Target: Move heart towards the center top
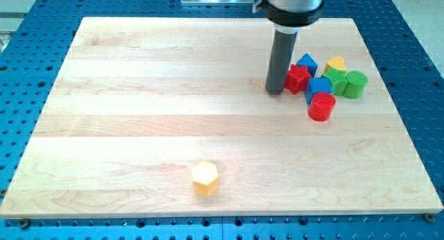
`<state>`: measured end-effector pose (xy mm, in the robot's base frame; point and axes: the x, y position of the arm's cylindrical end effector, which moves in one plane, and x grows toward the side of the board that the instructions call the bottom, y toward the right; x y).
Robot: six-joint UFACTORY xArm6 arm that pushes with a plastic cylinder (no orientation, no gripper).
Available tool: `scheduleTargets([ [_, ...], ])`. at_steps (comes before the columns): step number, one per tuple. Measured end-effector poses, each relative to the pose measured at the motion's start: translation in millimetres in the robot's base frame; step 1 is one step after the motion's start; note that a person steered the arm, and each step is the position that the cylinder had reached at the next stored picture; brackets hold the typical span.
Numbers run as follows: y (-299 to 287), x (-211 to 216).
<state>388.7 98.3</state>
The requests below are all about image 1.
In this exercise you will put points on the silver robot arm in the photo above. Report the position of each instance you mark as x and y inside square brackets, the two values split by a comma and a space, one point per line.
[288, 16]

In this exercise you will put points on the red star block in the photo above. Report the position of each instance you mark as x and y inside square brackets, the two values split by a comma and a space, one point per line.
[297, 79]

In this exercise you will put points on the blue cube block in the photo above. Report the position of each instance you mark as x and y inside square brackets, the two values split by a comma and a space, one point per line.
[315, 85]

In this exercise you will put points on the red cylinder block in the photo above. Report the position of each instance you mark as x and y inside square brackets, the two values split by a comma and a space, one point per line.
[321, 106]

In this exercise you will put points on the green star block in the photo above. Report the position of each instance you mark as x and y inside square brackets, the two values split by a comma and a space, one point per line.
[337, 80]

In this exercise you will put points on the yellow heart block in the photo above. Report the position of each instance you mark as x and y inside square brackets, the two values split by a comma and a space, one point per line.
[335, 63]

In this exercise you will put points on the yellow hexagon block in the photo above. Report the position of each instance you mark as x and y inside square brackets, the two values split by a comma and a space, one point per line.
[205, 177]

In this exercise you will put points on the light wooden board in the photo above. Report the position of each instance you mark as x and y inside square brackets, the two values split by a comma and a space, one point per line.
[139, 101]

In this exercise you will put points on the blue triangle block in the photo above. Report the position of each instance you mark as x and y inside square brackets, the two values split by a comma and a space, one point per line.
[307, 61]

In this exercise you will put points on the green cylinder block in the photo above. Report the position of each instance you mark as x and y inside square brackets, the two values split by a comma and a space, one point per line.
[356, 84]

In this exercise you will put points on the blue perforated table plate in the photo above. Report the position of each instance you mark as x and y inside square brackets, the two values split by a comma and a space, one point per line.
[36, 52]

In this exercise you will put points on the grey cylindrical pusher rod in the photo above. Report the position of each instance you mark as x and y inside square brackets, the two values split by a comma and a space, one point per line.
[279, 63]

